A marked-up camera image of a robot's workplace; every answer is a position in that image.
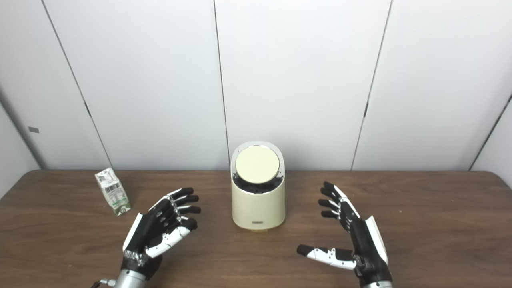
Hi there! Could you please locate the white and black left hand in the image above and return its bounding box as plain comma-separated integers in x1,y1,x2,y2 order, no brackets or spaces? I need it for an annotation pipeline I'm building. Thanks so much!
121,187,202,280

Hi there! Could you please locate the white and black right hand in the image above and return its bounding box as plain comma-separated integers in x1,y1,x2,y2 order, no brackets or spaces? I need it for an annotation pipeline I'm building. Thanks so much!
296,181,393,285

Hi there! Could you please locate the small milk carton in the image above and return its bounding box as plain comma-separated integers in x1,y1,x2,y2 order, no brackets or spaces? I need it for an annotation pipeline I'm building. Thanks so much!
95,168,132,216

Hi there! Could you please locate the round cream bin lid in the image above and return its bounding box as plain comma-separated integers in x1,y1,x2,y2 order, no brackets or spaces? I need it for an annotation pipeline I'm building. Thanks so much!
235,146,280,184

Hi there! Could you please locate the cream-colored bin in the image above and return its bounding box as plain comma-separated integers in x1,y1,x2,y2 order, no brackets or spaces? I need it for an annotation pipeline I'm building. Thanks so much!
230,140,286,231

